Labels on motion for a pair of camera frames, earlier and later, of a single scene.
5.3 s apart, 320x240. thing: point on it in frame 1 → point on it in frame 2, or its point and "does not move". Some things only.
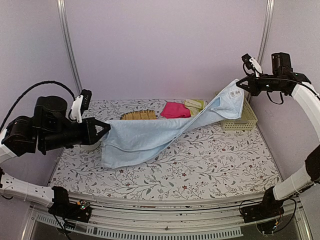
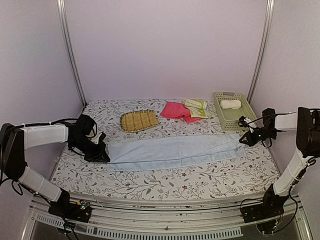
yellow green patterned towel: x=195 y=106 does not move
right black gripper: x=253 y=88 → x=251 y=141
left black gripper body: x=53 y=140 → x=92 y=153
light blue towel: x=139 y=142 → x=135 y=154
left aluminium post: x=62 y=8 does not move
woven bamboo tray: x=140 y=115 does not move
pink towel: x=173 y=110 does not move
